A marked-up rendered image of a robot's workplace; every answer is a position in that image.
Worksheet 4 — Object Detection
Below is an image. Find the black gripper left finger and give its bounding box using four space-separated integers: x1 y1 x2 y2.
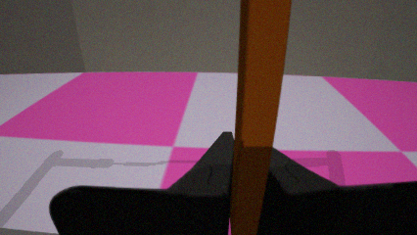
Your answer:
49 131 234 235

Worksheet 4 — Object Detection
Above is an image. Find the orange handle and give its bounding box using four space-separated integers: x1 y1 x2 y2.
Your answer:
230 0 292 235

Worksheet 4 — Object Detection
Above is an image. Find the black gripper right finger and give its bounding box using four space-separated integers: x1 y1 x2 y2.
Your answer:
256 147 417 235

